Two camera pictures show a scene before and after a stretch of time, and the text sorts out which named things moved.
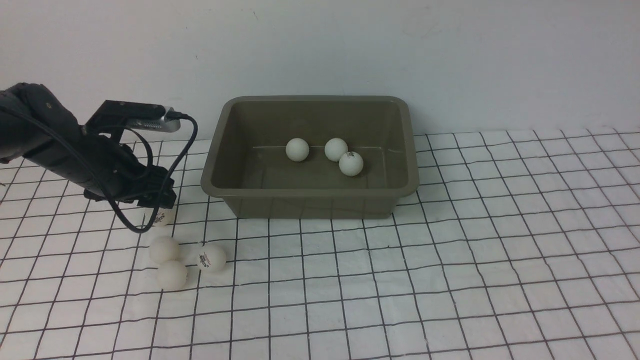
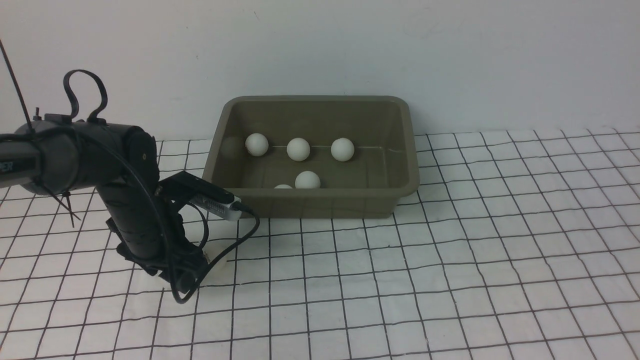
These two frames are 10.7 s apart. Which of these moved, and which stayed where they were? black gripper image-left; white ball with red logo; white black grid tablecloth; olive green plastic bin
Moved: white ball with red logo; black gripper image-left
Stayed: white black grid tablecloth; olive green plastic bin
